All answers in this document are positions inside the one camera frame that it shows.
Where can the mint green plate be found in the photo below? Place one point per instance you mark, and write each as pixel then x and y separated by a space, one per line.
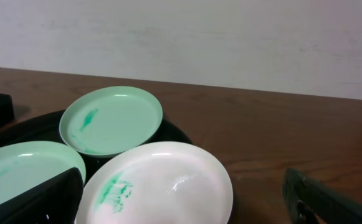
pixel 110 121
pixel 27 164

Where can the round black tray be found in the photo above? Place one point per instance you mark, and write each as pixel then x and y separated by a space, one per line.
pixel 46 128

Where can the white plate with green stain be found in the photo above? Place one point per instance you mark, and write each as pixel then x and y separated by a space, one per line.
pixel 160 182

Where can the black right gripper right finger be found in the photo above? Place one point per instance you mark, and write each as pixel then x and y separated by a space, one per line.
pixel 308 201

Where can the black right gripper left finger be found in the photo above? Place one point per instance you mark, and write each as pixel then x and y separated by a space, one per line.
pixel 53 201

